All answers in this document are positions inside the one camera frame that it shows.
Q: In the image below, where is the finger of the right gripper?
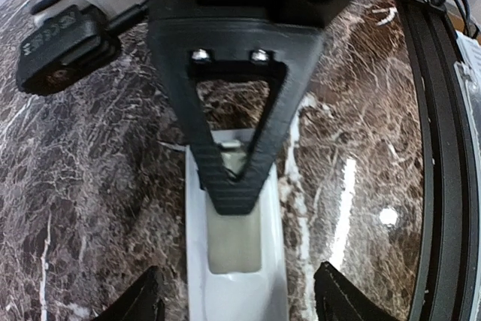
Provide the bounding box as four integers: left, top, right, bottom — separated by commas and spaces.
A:
147, 0, 322, 215

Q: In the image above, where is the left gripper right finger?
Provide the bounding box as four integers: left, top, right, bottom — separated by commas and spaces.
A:
314, 262, 395, 320

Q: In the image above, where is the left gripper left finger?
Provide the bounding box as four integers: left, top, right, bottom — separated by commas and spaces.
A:
93, 266, 165, 321

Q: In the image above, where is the white remote control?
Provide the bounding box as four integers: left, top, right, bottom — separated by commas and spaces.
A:
185, 150, 289, 320

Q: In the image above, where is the grey battery cover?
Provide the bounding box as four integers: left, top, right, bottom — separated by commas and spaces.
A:
206, 197, 262, 274

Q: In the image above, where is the black front frame rail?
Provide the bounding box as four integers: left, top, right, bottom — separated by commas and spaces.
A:
395, 0, 480, 320

